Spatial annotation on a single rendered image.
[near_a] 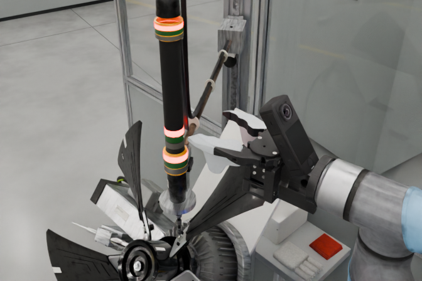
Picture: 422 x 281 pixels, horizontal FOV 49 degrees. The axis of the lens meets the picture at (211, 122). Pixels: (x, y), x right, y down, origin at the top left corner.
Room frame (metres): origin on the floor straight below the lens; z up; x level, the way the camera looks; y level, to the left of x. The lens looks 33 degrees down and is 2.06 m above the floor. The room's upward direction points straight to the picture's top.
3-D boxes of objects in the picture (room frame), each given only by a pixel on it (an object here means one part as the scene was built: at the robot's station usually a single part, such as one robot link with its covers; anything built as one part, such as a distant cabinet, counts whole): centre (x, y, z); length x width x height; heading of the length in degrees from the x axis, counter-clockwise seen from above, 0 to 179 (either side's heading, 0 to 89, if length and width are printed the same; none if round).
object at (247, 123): (0.64, -0.06, 1.63); 0.09 x 0.03 x 0.06; 32
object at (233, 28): (1.28, -0.06, 1.54); 0.10 x 0.07 x 0.08; 168
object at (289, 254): (1.02, -0.28, 0.87); 0.15 x 0.09 x 0.02; 43
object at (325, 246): (1.09, -0.38, 0.87); 0.08 x 0.08 x 0.02; 38
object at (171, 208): (0.68, 0.06, 1.49); 0.09 x 0.07 x 0.10; 168
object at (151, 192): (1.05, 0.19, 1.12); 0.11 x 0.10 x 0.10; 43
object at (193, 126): (0.97, 0.00, 1.54); 0.54 x 0.01 x 0.01; 168
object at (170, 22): (0.67, 0.06, 1.80); 0.04 x 0.04 x 0.03
